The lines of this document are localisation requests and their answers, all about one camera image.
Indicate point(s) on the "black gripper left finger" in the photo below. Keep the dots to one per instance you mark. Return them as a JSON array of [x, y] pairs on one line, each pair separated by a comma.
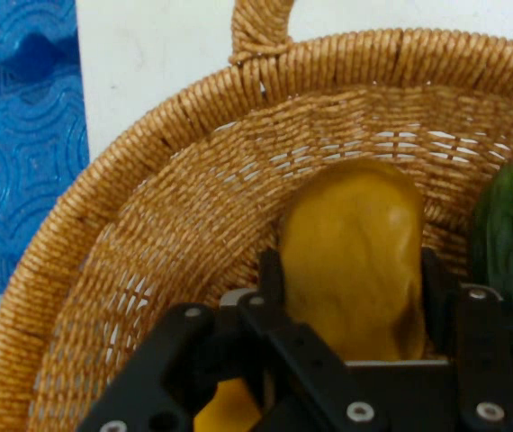
[[157, 360]]

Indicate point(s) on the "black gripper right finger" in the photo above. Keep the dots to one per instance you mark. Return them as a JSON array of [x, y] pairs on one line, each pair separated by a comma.
[[486, 351]]

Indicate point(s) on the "brown-yellow potato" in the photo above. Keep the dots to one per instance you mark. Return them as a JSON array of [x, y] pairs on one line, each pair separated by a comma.
[[351, 261]]

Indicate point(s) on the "woven wicker basket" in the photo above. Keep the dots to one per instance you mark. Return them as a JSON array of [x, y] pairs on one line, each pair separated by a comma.
[[171, 202]]

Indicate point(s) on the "dark blue foam mat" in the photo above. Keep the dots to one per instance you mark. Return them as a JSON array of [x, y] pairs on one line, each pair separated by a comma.
[[27, 157]]

